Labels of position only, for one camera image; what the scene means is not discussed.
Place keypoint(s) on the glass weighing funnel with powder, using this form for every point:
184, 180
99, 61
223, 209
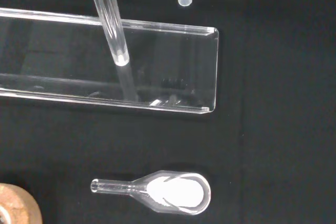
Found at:
181, 192

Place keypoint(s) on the transparent funnel stand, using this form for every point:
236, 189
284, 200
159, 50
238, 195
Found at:
168, 69

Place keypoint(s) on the black bench cloth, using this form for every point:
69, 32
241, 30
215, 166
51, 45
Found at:
275, 129

